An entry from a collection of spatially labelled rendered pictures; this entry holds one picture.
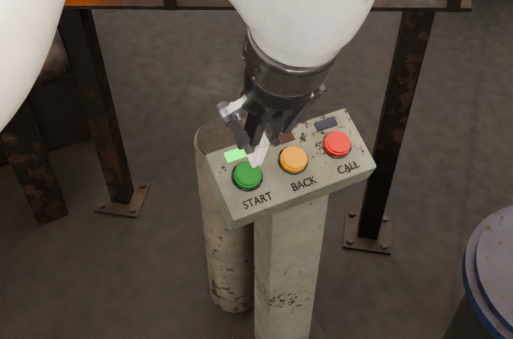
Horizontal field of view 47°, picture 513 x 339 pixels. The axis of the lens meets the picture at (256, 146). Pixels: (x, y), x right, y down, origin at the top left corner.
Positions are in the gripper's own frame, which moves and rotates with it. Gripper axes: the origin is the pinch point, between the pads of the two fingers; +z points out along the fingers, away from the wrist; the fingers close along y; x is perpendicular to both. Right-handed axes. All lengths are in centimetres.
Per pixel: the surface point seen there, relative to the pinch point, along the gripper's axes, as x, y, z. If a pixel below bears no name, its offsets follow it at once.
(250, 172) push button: 0.2, -0.2, 8.4
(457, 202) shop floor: 7, -68, 71
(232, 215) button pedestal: 5.1, 4.5, 9.5
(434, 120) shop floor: -20, -82, 81
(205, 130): -14.9, -0.4, 23.7
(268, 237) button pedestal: 7.4, -2.2, 21.7
